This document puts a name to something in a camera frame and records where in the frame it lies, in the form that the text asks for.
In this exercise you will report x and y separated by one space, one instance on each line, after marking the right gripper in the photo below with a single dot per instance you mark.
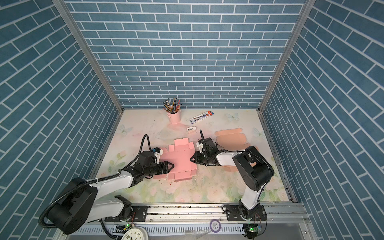
196 159

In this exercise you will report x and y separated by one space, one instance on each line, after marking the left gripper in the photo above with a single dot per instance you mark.
165 170

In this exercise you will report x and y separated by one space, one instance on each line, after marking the pink paper box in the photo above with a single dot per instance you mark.
179 154

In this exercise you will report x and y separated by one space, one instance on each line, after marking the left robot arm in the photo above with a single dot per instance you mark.
83 201

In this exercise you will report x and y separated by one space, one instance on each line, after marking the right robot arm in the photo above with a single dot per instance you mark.
254 169

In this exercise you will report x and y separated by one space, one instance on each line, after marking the peach paper box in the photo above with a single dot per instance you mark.
233 139

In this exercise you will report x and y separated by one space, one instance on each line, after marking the blue white pen box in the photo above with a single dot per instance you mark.
201 117

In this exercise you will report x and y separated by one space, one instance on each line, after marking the pink pencil bucket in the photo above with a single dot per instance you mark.
174 118

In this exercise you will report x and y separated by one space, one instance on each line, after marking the coloured pencils bundle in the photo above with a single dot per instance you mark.
172 106

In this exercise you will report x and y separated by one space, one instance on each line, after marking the white round clock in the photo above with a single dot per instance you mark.
136 233

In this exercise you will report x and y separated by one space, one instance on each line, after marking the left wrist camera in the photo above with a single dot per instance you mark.
157 153

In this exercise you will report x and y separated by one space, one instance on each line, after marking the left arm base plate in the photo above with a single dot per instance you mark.
132 214

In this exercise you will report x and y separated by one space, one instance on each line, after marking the metal base rail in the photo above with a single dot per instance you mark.
285 219

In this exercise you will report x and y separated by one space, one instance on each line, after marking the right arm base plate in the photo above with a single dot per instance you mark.
241 213

